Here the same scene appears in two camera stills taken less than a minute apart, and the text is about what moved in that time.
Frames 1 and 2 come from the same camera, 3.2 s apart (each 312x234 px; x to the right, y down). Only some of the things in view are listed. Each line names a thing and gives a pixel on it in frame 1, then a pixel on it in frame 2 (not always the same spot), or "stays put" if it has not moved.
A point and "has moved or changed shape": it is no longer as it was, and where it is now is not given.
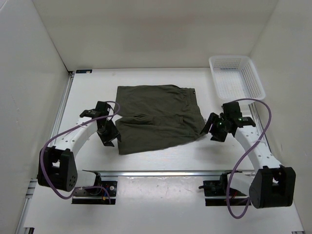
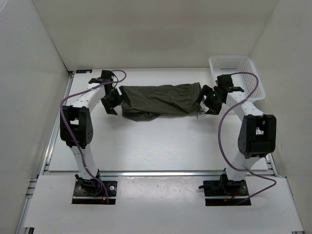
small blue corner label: [84, 71] stays put
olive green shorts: [150, 116] has moved or changed shape
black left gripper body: [108, 133] to [114, 98]
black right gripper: [212, 119] to [207, 91]
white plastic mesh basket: [235, 77] stays put
